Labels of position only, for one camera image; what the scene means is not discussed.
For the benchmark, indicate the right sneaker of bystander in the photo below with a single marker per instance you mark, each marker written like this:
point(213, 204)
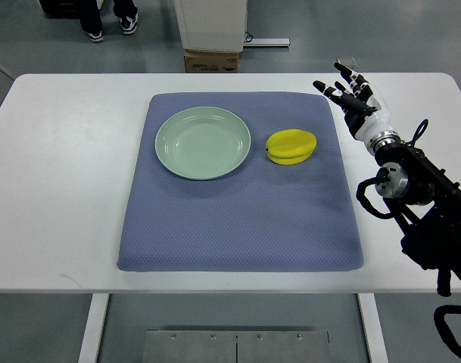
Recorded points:
point(129, 24)

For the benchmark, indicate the white table leg left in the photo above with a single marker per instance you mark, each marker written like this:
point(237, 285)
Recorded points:
point(94, 328)

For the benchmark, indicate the metal base plate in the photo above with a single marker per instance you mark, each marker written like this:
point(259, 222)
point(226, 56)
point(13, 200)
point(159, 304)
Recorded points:
point(236, 346)

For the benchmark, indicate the sneaker of bystander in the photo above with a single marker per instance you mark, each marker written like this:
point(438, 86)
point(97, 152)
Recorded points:
point(129, 24)
point(95, 37)

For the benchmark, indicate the grey floor outlet cover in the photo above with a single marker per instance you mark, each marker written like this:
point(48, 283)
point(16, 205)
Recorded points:
point(347, 61)

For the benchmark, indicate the white table leg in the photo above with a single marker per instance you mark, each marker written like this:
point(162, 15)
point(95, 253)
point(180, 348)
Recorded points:
point(372, 328)
point(94, 328)

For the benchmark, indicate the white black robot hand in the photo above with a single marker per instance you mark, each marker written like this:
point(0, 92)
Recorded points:
point(365, 112)

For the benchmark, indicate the white floor rail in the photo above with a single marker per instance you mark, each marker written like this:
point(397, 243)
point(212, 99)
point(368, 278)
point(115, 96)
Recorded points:
point(267, 43)

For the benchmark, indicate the cardboard box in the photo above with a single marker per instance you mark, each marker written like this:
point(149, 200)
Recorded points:
point(210, 62)

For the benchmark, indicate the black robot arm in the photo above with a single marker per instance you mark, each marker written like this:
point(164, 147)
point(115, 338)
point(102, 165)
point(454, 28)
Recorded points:
point(422, 200)

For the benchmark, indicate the light green plate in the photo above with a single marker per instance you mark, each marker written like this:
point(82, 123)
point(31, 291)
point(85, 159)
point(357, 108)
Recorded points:
point(202, 143)

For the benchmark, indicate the yellow starfruit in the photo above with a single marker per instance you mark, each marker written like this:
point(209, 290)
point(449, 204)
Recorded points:
point(290, 146)

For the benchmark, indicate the white table leg right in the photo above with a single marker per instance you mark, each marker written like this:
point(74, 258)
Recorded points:
point(372, 328)

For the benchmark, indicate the white cabinet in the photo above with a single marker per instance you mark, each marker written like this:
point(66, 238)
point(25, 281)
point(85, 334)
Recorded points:
point(208, 25)

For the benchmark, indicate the blue quilted mat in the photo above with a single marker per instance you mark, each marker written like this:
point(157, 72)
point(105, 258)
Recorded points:
point(262, 217)

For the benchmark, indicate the left sneaker of bystander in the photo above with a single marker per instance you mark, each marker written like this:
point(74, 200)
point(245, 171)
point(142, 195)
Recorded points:
point(95, 37)

